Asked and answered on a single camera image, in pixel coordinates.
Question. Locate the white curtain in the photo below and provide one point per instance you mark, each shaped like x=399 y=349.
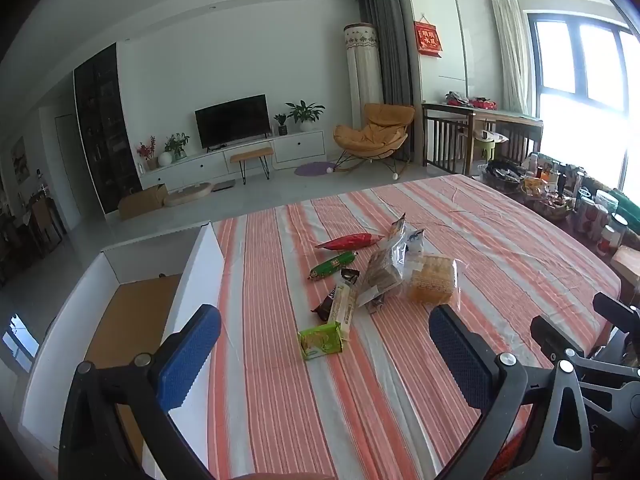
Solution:
x=512 y=55

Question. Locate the white cardboard box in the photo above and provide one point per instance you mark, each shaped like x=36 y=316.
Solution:
x=200 y=270

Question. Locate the orange rocking chair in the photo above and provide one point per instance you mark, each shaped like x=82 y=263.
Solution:
x=372 y=132

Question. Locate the purple round mat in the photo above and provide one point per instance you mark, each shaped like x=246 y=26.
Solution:
x=312 y=169

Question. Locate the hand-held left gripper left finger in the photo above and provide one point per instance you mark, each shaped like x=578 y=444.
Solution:
x=187 y=355

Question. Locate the small wooden bench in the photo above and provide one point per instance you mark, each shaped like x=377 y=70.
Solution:
x=251 y=152

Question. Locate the framed wall picture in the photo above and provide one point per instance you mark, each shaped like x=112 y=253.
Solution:
x=20 y=160

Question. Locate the red wall hanging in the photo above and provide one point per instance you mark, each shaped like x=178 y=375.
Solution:
x=427 y=40

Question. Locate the cream cracker packet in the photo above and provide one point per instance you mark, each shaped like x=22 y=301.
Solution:
x=342 y=307

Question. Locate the green cloth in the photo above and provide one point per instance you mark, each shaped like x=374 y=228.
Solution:
x=625 y=202

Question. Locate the red snack packet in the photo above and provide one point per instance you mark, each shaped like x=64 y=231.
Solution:
x=350 y=242

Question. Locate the clear bag of wafers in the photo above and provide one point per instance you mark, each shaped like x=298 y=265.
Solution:
x=382 y=270

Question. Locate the wooden dining chair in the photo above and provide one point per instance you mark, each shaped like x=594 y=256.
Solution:
x=45 y=220

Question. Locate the clear bag of bread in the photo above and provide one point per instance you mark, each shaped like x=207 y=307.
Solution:
x=432 y=280

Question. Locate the orange white striped cloth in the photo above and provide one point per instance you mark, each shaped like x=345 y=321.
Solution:
x=280 y=400

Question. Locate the pile of clothes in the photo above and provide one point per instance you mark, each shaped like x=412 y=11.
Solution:
x=470 y=101

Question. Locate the grey curtain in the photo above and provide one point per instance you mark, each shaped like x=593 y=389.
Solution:
x=392 y=35

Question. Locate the light wooden box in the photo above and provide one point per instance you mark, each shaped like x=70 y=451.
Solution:
x=627 y=262

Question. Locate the beige pet bed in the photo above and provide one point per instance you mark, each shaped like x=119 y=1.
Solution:
x=187 y=195

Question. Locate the dark woven basket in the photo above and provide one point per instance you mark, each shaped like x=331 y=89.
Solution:
x=502 y=175

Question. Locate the dark floor scale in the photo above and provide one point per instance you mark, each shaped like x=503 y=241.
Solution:
x=223 y=186

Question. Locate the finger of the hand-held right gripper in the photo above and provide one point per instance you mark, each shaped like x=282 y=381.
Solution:
x=550 y=335
x=617 y=312

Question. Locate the large window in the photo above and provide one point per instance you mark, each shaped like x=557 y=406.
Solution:
x=600 y=60

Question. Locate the small potted green plant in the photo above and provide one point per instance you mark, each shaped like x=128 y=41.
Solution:
x=281 y=125

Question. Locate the side table with jars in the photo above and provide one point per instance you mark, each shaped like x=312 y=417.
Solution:
x=585 y=210

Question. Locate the large potted green plant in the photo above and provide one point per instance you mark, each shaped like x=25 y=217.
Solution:
x=305 y=112

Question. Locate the green biscuit packet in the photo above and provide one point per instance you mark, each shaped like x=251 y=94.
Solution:
x=322 y=341

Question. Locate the black display cabinet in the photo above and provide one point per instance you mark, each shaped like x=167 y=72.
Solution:
x=107 y=130

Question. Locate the black flat television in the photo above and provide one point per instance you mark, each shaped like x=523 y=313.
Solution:
x=232 y=120

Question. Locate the red flower bouquet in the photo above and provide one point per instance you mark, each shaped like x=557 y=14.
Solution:
x=146 y=150

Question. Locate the green sausage packet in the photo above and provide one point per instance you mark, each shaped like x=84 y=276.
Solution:
x=330 y=266

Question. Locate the leafy plant in pot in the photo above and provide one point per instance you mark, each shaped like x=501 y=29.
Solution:
x=177 y=145

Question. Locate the dark wooden table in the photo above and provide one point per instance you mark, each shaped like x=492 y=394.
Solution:
x=447 y=135

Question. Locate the round white vase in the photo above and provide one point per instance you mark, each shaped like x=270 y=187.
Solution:
x=165 y=159

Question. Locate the covered standing air conditioner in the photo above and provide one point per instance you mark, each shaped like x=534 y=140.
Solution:
x=362 y=70

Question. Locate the dark long snack packet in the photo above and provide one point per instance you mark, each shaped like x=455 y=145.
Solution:
x=415 y=242

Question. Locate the brown cardboard box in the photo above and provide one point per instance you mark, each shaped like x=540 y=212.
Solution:
x=142 y=202

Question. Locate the white television cabinet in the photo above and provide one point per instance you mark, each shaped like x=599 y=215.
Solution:
x=300 y=145

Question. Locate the dark chocolate bar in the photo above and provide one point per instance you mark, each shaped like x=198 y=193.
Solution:
x=324 y=306

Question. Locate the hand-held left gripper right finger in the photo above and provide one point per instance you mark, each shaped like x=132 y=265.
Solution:
x=457 y=355

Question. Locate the green plastic stool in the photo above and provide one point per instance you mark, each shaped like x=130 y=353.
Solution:
x=485 y=147

